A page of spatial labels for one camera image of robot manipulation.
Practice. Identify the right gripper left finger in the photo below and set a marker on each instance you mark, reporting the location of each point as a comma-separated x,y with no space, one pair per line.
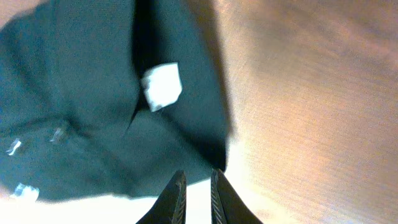
171,205

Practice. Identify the plain black t-shirt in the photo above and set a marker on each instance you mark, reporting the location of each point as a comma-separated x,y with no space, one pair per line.
103,97

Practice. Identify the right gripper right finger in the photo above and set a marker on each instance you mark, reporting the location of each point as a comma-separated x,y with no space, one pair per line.
226,205

